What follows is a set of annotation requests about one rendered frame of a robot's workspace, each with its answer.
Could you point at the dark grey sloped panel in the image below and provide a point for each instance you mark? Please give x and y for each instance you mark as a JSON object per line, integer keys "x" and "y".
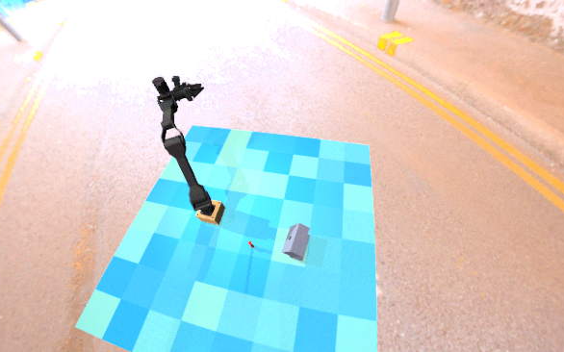
{"x": 296, "y": 241}

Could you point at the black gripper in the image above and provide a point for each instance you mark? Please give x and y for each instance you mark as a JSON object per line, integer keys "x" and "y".
{"x": 188, "y": 91}

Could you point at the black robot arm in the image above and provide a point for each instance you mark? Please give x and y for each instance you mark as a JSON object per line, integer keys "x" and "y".
{"x": 176, "y": 146}

